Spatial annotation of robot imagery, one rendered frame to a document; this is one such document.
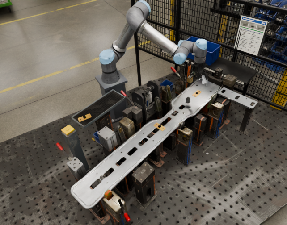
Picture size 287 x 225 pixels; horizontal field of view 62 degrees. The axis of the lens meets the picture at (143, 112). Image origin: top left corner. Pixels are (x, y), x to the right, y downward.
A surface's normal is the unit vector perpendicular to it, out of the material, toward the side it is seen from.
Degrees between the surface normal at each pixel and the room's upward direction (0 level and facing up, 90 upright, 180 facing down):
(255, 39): 90
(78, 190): 0
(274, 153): 0
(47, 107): 0
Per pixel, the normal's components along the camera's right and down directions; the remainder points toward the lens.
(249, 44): -0.68, 0.54
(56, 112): -0.06, -0.71
